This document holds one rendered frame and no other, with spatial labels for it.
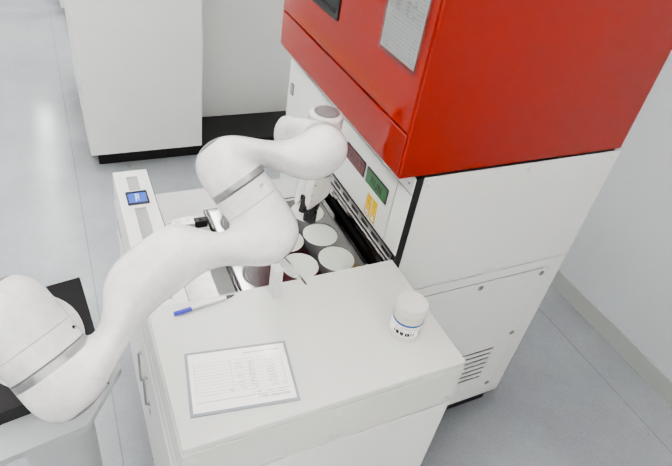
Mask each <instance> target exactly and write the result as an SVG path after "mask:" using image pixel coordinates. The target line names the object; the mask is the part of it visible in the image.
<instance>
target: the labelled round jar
mask: <svg viewBox="0 0 672 466"><path fill-rule="evenodd" d="M428 307H429V304H428V301H427V299H426V298H425V297H424V296H423V295H421V294H419V293H417V292H414V291H405V292H402V293H400V294H399V296H398V298H397V301H396V305H395V308H394V311H393V314H392V317H391V321H390V324H389V331H390V333H391V334H392V336H393V337H395V338H396V339H398V340H400V341H403V342H412V341H414V340H416V339H417V338H418V336H419V333H420V331H421V328H422V325H423V322H424V319H425V316H426V313H427V311H428Z"/></svg>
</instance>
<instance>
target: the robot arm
mask: <svg viewBox="0 0 672 466"><path fill-rule="evenodd" d="M343 119H344V115H343V113H342V112H341V111H340V110H339V109H337V108H335V107H333V106H329V105H316V106H313V107H312V108H310V110H309V112H308V118H307V119H306V118H299V117H292V116H282V117H281V118H280V119H279V120H278V121H277V123H276V125H275V129H274V141H271V140H263V139H256V138H250V137H244V136H223V137H217V138H216V139H214V140H212V141H210V142H208V143H207V144H206V145H205V146H204V147H203V148H202V149H201V150H200V151H199V153H198V156H197V158H196V164H195V166H196V173H197V176H198V178H199V181H200V182H201V184H202V186H203V187H204V189H205V190H206V192H207V193H208V194H209V196H210V197H211V199H212V200H213V201H214V203H215V204H216V205H217V207H218V208H219V210H220V211H221V212H222V214H223V215H224V216H225V218H226V219H227V221H228V222H229V228H228V229H227V230H226V231H223V232H212V231H208V230H203V229H200V228H196V227H192V226H188V225H170V226H166V227H163V228H161V229H159V230H157V231H155V232H154V233H152V234H150V235H149V236H148V237H146V238H145V239H143V240H142V241H140V242H139V243H138V244H136V245H135V246H133V247H132V248H131V249H130V250H128V251H127V252H126V253H125V254H123V255H122V256H121V257H120V258H119V259H118V260H117V261H116V262H115V263H114V265H113V266H112V267H111V269H110V270H109V272H108V274H107V276H106V279H105V282H104V286H103V292H102V315H101V320H100V323H99V325H98V327H97V329H96V330H95V331H94V332H93V333H92V334H91V335H85V329H84V325H83V322H82V320H81V318H80V316H79V315H78V313H77V312H76V311H75V310H74V308H73V307H72V306H70V305H69V304H68V303H66V302H65V301H63V300H61V299H59V298H56V297H54V296H53V295H52V294H51V293H50V292H49V290H48V289H47V288H46V287H45V286H44V285H43V284H42V283H40V282H39V281H38V280H36V279H34V278H32V277H29V276H25V275H9V276H2V277H0V383H1V384H3V385H5V386H7V387H9V388H10V389H11V390H12V392H13V393H14V394H15V395H16V396H17V397H18V399H19V400H20V401H21V402H22V403H23V404H24V406H25V407H26V408H27V409H28V410H29V411H30V412H31V413H32V414H34V415H35V416H36V417H38V418H40V419H41V420H44V421H47V422H50V423H63V422H67V421H70V420H74V419H76V418H77V417H78V416H80V415H81V414H83V413H84V412H85V411H87V410H88V409H89V408H90V407H91V406H92V405H93V404H94V402H95V401H96V400H97V399H98V398H99V397H100V396H101V394H102V392H103V390H104V388H105V387H106V385H107V383H108V382H109V380H110V378H111V376H112V374H113V372H114V370H115V368H116V366H117V364H118V362H119V360H120V358H121V356H122V354H123V352H124V350H125V349H126V347H127V345H128V344H129V342H130V340H131V339H132V337H133V336H134V334H135V333H136V331H137V330H138V329H139V327H140V326H141V325H142V324H143V322H144V321H145V320H146V319H147V318H148V317H149V316H150V315H151V314H152V313H153V312H154V311H155V310H156V309H157V308H158V307H159V306H160V305H162V304H163V303H164V302H165V301H166V300H168V299H169V298H170V297H172V296H173V295H174V294H176V293H177V292H178V291H180V290H181V289H182V288H184V287H185V286H186V285H188V284H189V283H190V282H192V281H193V280H194V279H196V278H197V277H199V276H200V275H202V274H203V273H205V272H207V271H209V270H211V269H214V268H217V267H222V266H268V265H271V264H274V263H277V262H279V261H280V260H282V259H284V258H285V257H286V256H287V255H288V254H289V253H290V252H291V251H292V250H293V249H294V247H295V245H296V243H297V240H298V235H299V227H298V222H297V220H296V217H295V215H294V213H293V212H292V210H291V208H290V207H289V205H288V204H287V202H286V201H285V199H284V198H283V196H282V195H281V193H280V192H279V190H278V189H277V188H276V186H275V185H274V183H273V182H272V180H271V179H270V178H269V176H268V175H267V173H266V172H265V171H264V167H266V168H270V169H272V170H275V171H278V172H280V173H283V174H286V175H288V176H291V177H294V178H298V179H299V181H298V185H297V189H296V194H295V203H296V204H298V203H299V202H301V203H300V207H299V210H298V211H299V212H301V213H304V215H303V221H305V222H307V223H309V224H310V225H313V223H315V222H316V217H317V211H316V210H318V209H319V206H320V202H321V201H322V200H323V199H324V198H326V197H327V195H328V194H329V190H330V184H331V175H332V173H333V172H335V171H336V170H337V169H338V168H339V167H340V166H341V165H342V164H343V162H344V161H345V159H346V156H347V152H348V145H347V141H346V138H345V136H344V135H343V133H342V132H341V130H342V124H343Z"/></svg>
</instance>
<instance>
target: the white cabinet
mask: <svg viewBox="0 0 672 466"><path fill-rule="evenodd" d="M115 213H116V221H117V231H118V240H119V248H120V257H121V256H122V255H123V254H125V253H126V250H125V246H124V242H123V237H122V233H121V229H120V224H119V220H118V216H117V212H116V207H115ZM130 345H131V353H132V358H133V363H134V368H135V372H136V377H137V382H138V387H139V392H140V397H141V402H142V407H143V411H144V416H145V421H146V426H147V431H148V436H149V441H150V445H151V450H152V455H153V459H154V465H155V466H177V465H176V461H175V457H174V452H173V448H172V444H171V440H170V435H169V431H168V427H167V422H166V418H165V414H164V410H163V405H162V401H161V397H160V393H159V388H158V384H157V380H156V376H155V371H154V367H153V363H152V359H151V354H150V353H149V349H148V344H147V340H146V336H145V331H144V327H143V324H142V325H141V326H140V327H139V329H138V330H137V331H136V333H135V334H134V336H133V337H132V339H131V340H130ZM448 403H449V401H445V402H442V403H439V404H437V405H434V406H431V407H428V408H425V409H422V410H419V411H416V412H413V413H410V414H407V415H404V416H401V417H399V418H396V419H393V420H390V421H387V422H384V423H381V424H378V425H375V426H372V427H369V428H366V429H364V430H361V431H358V432H355V433H352V434H349V435H346V436H343V437H340V438H337V439H334V440H331V441H328V442H326V443H323V444H320V445H317V446H314V447H311V448H308V449H305V450H302V451H299V452H296V453H293V454H290V455H288V456H285V457H282V458H279V459H276V460H273V461H270V462H267V463H264V464H261V465H258V466H420V465H421V463H422V461H423V458H424V456H425V454H426V452H427V450H428V447H429V445H430V443H431V441H432V438H433V436H434V434H435V432H436V430H437V427H438V425H439V423H440V421H441V419H442V416H443V414H444V412H445V410H446V408H447V405H448Z"/></svg>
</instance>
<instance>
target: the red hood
mask: <svg viewBox="0 0 672 466"><path fill-rule="evenodd" d="M281 44H282V45H283V46H284V48H285V49H286V50H287V51H288V52H289V53H290V54H291V56H292V57H293V58H294V59H295V60H296V61H297V63H298V64H299V65H300V66H301V67H302V68H303V69H304V71H305V72H306V73H307V74H308V75H309V76H310V77H311V79H312V80H313V81H314V82H315V83H316V84H317V86H318V87H319V88H320V89H321V90H322V91H323V92H324V94H325V95H326V96H327V97H328V98H329V99H330V100H331V102H332V103H333V104H334V105H335V106H336V107H337V109H339V110H340V111H341V112H342V113H343V115H344V117H345V118H346V119H347V120H348V121H349V122H350V123H351V125H352V126H353V127H354V128H355V129H356V130H357V132H358V133H359V134H360V135H361V136H362V137H363V138H364V140H365V141H366V142H367V143H368V144H369V145H370V146H371V148H372V149H373V150H374V151H375V152H376V153H377V154H378V156H379V157H380V158H381V159H382V160H383V161H384V163H385V164H386V165H387V166H388V167H389V168H390V169H391V171H392V172H393V173H394V174H395V175H396V176H397V177H398V179H402V178H409V177H416V176H423V175H431V174H438V173H445V172H452V171H459V170H466V169H473V168H481V167H488V166H495V165H502V164H509V163H516V162H524V161H531V160H538V159H545V158H552V157H559V156H566V155H574V154H581V153H588V152H595V151H602V150H609V149H617V148H621V146H622V144H623V142H624V140H625V138H626V137H627V135H628V133H629V131H630V129H631V127H632V125H633V123H634V121H635V119H636V117H637V116H638V114H639V112H640V110H641V108H642V106H643V104H644V102H645V100H646V98H647V96H648V95H649V93H650V91H651V89H652V87H653V85H654V83H655V81H656V79H657V77H658V75H659V74H660V72H661V70H662V68H663V66H664V64H665V62H666V60H667V58H668V56H669V54H670V53H671V51H672V0H284V11H283V20H282V31H281Z"/></svg>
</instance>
